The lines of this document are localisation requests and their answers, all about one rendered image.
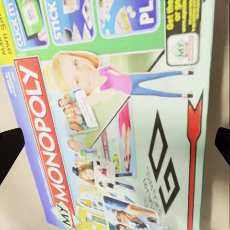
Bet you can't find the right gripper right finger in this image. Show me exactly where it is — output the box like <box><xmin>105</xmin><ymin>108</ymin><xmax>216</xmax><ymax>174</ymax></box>
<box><xmin>215</xmin><ymin>127</ymin><xmax>230</xmax><ymax>166</ymax></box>

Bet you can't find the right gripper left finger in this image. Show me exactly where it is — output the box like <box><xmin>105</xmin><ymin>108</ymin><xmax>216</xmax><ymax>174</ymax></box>
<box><xmin>0</xmin><ymin>127</ymin><xmax>25</xmax><ymax>185</ymax></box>

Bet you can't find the board game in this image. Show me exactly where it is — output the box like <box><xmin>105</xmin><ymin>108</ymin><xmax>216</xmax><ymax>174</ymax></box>
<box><xmin>0</xmin><ymin>0</ymin><xmax>215</xmax><ymax>230</ymax></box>

